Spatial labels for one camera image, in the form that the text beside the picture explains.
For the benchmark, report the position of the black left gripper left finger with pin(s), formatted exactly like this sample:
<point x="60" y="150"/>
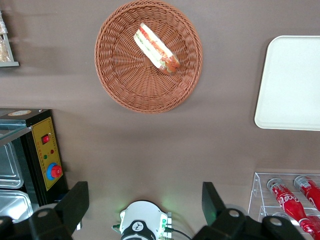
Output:
<point x="62" y="212"/>

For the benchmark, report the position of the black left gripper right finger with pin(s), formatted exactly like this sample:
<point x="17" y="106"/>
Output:
<point x="220" y="220"/>

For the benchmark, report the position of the triangle sandwich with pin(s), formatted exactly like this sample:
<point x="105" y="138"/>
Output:
<point x="155" y="47"/>

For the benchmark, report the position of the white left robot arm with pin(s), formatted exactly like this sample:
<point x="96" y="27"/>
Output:
<point x="142" y="217"/>

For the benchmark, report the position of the round brown wicker basket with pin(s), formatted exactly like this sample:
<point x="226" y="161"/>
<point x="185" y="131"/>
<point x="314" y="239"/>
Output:
<point x="130" y="82"/>

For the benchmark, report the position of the beige plastic tray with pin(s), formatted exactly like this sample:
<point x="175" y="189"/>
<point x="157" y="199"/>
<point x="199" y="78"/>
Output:
<point x="290" y="85"/>

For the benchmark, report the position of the grey snack tray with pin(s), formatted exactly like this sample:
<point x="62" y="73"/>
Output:
<point x="10" y="64"/>

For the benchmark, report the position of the clear acrylic bottle rack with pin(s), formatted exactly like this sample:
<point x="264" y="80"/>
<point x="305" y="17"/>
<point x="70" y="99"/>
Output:
<point x="257" y="190"/>

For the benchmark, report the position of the steel warmer pan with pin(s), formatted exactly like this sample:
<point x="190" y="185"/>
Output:
<point x="15" y="205"/>
<point x="10" y="165"/>

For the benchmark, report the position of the black food warmer machine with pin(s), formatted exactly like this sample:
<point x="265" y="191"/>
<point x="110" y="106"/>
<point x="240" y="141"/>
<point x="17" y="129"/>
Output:
<point x="41" y="155"/>

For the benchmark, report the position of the red cola bottle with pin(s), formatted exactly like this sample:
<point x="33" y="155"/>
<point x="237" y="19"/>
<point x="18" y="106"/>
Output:
<point x="285" y="200"/>
<point x="311" y="192"/>

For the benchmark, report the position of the glass warmer cover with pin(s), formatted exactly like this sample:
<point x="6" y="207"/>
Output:
<point x="12" y="132"/>

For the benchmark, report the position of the clear bag of pastries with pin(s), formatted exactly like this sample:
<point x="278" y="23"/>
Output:
<point x="3" y="51"/>
<point x="2" y="25"/>

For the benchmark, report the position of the red rocker switch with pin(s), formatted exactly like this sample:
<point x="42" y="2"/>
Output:
<point x="45" y="139"/>

